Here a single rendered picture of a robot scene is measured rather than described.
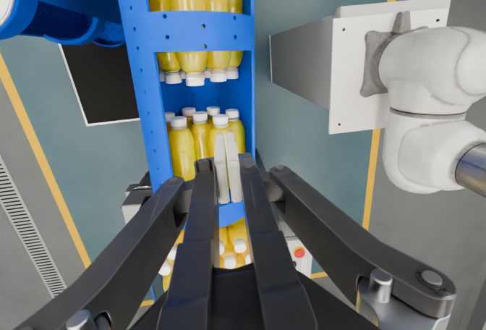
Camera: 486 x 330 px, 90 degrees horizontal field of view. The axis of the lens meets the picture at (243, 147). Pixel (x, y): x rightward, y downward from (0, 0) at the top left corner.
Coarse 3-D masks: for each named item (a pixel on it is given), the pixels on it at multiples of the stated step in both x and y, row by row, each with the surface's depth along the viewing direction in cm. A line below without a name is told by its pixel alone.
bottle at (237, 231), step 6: (234, 222) 86; (240, 222) 86; (228, 228) 88; (234, 228) 83; (240, 228) 83; (234, 234) 82; (240, 234) 81; (246, 234) 82; (234, 240) 81; (246, 240) 82
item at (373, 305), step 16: (384, 272) 7; (368, 288) 8; (384, 288) 7; (368, 304) 7; (384, 304) 7; (400, 304) 7; (384, 320) 7; (400, 320) 7; (416, 320) 7; (432, 320) 7; (448, 320) 7
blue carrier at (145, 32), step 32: (128, 0) 43; (128, 32) 47; (160, 32) 43; (192, 32) 43; (224, 32) 45; (160, 96) 48; (192, 96) 74; (224, 96) 73; (160, 128) 50; (160, 160) 54; (224, 224) 59
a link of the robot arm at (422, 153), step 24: (408, 120) 57; (432, 120) 54; (456, 120) 54; (384, 144) 66; (408, 144) 57; (432, 144) 52; (456, 144) 50; (480, 144) 49; (384, 168) 68; (408, 168) 58; (432, 168) 52; (456, 168) 50; (480, 168) 46; (480, 192) 47
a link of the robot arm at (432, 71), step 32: (416, 32) 58; (448, 32) 49; (480, 32) 48; (384, 64) 63; (416, 64) 52; (448, 64) 47; (480, 64) 46; (416, 96) 54; (448, 96) 49; (480, 96) 48
